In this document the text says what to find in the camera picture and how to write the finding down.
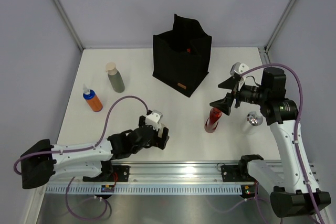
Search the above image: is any aluminium frame post left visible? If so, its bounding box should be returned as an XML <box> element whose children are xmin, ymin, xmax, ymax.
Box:
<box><xmin>51</xmin><ymin>0</ymin><xmax>85</xmax><ymax>52</ymax></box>

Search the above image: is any aluminium frame post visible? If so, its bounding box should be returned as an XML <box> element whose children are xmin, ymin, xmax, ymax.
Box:
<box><xmin>51</xmin><ymin>0</ymin><xmax>85</xmax><ymax>52</ymax></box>
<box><xmin>264</xmin><ymin>0</ymin><xmax>298</xmax><ymax>53</ymax></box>

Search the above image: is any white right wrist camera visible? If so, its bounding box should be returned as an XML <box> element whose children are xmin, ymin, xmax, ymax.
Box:
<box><xmin>230</xmin><ymin>62</ymin><xmax>250</xmax><ymax>90</ymax></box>

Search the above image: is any grey bottle beige cap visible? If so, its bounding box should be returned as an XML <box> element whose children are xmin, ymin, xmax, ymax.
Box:
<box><xmin>105</xmin><ymin>62</ymin><xmax>125</xmax><ymax>93</ymax></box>

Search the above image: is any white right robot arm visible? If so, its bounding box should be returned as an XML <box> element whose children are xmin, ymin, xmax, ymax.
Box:
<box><xmin>210</xmin><ymin>62</ymin><xmax>331</xmax><ymax>218</ymax></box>

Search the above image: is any white slotted cable duct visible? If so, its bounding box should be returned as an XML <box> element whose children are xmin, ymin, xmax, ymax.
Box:
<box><xmin>46</xmin><ymin>184</ymin><xmax>243</xmax><ymax>195</ymax></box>

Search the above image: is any red tall bottle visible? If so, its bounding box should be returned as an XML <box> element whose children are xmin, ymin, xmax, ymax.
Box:
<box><xmin>204</xmin><ymin>108</ymin><xmax>223</xmax><ymax>133</ymax></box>

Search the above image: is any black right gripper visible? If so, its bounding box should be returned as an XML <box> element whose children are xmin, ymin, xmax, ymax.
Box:
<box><xmin>211</xmin><ymin>76</ymin><xmax>269</xmax><ymax>115</ymax></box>

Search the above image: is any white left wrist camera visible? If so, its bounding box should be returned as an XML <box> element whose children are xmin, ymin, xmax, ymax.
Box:
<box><xmin>145</xmin><ymin>110</ymin><xmax>163</xmax><ymax>131</ymax></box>

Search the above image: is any black canvas bag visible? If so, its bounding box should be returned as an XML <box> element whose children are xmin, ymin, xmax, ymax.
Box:
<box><xmin>153</xmin><ymin>14</ymin><xmax>212</xmax><ymax>97</ymax></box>

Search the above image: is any white bottle chrome cap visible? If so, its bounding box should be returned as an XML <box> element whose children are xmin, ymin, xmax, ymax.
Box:
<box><xmin>241</xmin><ymin>111</ymin><xmax>264</xmax><ymax>135</ymax></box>

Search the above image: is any aluminium rail front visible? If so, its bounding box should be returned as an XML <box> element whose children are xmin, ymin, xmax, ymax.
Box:
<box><xmin>34</xmin><ymin>163</ymin><xmax>320</xmax><ymax>184</ymax></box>

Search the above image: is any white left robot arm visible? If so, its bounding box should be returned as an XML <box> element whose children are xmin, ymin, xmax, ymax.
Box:
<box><xmin>19</xmin><ymin>114</ymin><xmax>169</xmax><ymax>189</ymax></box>

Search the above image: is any orange bottle blue cap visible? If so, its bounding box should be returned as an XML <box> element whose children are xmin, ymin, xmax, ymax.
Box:
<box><xmin>82</xmin><ymin>84</ymin><xmax>103</xmax><ymax>112</ymax></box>

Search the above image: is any aluminium frame post right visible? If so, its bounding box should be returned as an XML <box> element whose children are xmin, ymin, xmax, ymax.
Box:
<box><xmin>264</xmin><ymin>0</ymin><xmax>298</xmax><ymax>53</ymax></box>

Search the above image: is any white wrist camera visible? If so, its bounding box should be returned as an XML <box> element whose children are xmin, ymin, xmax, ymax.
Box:
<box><xmin>230</xmin><ymin>62</ymin><xmax>250</xmax><ymax>90</ymax></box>
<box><xmin>145</xmin><ymin>110</ymin><xmax>163</xmax><ymax>131</ymax></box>

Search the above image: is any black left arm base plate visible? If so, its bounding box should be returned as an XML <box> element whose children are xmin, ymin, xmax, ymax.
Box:
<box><xmin>82</xmin><ymin>165</ymin><xmax>130</xmax><ymax>182</ymax></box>

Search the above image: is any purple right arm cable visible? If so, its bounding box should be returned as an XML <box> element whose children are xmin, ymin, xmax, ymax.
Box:
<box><xmin>204</xmin><ymin>63</ymin><xmax>326</xmax><ymax>224</ymax></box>

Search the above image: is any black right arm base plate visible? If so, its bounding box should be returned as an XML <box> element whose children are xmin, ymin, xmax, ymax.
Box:
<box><xmin>220</xmin><ymin>165</ymin><xmax>255</xmax><ymax>183</ymax></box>

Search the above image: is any cream bottle white pump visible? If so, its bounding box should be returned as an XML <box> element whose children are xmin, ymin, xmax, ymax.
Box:
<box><xmin>157</xmin><ymin>123</ymin><xmax>165</xmax><ymax>138</ymax></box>

